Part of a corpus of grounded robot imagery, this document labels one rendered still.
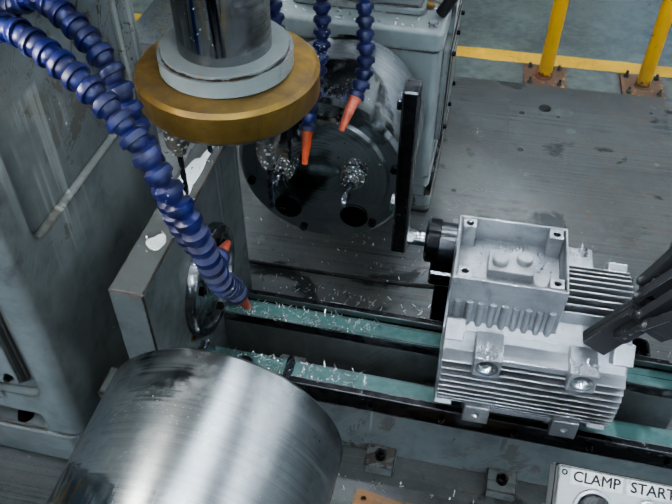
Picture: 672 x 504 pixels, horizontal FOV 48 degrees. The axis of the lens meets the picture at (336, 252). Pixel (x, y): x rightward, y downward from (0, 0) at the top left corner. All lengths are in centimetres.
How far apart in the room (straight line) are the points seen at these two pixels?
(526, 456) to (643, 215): 62
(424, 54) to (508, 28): 253
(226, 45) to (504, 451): 61
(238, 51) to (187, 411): 32
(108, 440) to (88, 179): 34
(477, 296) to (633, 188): 77
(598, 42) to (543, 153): 218
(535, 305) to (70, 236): 52
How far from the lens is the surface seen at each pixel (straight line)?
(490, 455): 103
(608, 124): 170
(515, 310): 83
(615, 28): 387
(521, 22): 379
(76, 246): 91
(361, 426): 102
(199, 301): 94
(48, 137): 85
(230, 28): 69
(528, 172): 152
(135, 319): 83
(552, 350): 86
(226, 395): 68
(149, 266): 82
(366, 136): 103
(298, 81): 73
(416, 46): 120
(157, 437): 67
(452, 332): 83
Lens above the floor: 172
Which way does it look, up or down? 45 degrees down
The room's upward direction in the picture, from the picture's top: straight up
